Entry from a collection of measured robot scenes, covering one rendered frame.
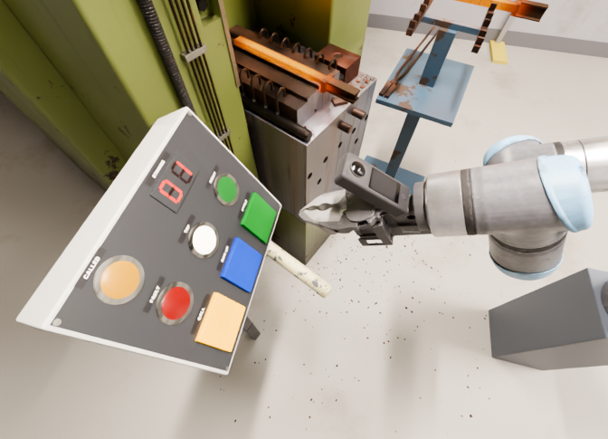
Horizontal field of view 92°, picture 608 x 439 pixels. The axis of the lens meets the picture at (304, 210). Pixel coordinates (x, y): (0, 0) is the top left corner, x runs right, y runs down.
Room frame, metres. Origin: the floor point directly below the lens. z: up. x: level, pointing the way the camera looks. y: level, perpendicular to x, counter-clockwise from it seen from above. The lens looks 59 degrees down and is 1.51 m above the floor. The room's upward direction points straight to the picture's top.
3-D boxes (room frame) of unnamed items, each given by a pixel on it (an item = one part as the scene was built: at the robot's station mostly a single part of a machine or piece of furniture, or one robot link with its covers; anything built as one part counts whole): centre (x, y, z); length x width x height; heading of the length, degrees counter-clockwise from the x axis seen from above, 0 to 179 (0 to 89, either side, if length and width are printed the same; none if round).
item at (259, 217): (0.29, 0.09, 1.01); 0.07 x 0.05 x 0.07; 167
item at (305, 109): (0.84, 0.12, 0.96); 0.42 x 0.20 x 0.09; 52
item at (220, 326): (0.09, 0.14, 1.01); 0.07 x 0.05 x 0.07; 167
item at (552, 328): (0.21, -1.00, 0.30); 0.22 x 0.22 x 0.60; 76
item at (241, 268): (0.19, 0.11, 1.01); 0.07 x 0.05 x 0.07; 167
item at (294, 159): (0.89, 0.10, 0.69); 0.56 x 0.38 x 0.45; 52
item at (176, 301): (0.10, 0.18, 1.09); 0.05 x 0.03 x 0.04; 142
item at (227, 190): (0.30, 0.13, 1.09); 0.05 x 0.03 x 0.04; 142
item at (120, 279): (0.11, 0.22, 1.16); 0.05 x 0.03 x 0.04; 142
